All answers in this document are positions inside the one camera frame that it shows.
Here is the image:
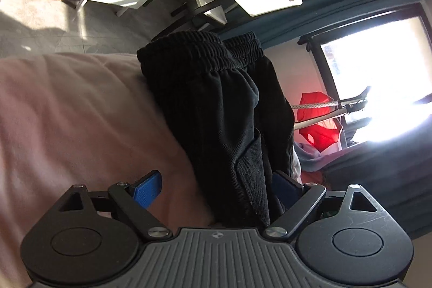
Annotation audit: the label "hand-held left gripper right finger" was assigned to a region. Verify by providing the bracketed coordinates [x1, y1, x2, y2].
[264, 171, 389, 238]

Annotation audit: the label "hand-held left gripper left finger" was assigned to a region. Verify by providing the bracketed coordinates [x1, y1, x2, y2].
[50, 170, 172, 239]

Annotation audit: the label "black pants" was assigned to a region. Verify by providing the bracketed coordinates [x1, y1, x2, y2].
[136, 31, 302, 227]

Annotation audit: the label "blue-grey cloth pile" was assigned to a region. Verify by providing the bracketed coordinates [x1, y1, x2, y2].
[293, 141, 341, 174]

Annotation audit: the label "red cloth item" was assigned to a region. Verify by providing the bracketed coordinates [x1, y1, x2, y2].
[299, 92, 344, 153]

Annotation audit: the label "pink blanket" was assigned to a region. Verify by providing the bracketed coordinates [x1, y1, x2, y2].
[0, 53, 217, 288]

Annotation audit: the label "metal drying rack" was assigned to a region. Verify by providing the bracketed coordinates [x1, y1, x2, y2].
[291, 86, 373, 131]

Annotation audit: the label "window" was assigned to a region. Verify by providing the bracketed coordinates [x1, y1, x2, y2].
[298, 3, 432, 154]

